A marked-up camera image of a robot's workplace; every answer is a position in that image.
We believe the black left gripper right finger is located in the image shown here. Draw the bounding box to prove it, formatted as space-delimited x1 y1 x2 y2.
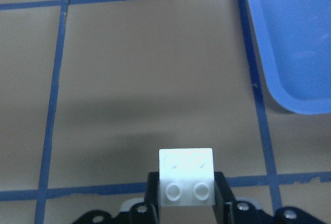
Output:
213 172 323 224

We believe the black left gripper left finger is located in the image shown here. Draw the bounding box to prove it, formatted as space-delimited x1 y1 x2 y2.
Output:
74 172 160 223

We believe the white block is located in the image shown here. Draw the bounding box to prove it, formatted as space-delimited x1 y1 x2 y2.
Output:
158 148 215 207

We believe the blue plastic tray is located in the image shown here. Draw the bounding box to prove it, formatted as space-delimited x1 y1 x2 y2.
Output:
248 0 330 114

